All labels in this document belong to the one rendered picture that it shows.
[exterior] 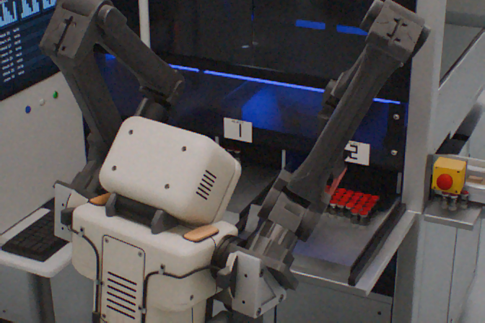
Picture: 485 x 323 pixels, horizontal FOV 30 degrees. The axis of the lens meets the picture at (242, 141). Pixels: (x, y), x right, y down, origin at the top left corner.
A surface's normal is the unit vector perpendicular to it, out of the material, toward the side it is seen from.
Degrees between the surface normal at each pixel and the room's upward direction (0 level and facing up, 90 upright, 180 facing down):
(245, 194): 0
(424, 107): 90
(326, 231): 0
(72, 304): 90
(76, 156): 90
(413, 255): 90
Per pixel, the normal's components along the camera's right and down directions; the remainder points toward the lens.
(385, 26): 0.31, -0.62
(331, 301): -0.44, 0.37
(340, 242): 0.00, -0.91
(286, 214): 0.14, -0.32
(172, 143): -0.43, -0.36
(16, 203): 0.90, 0.18
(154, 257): -0.58, 0.21
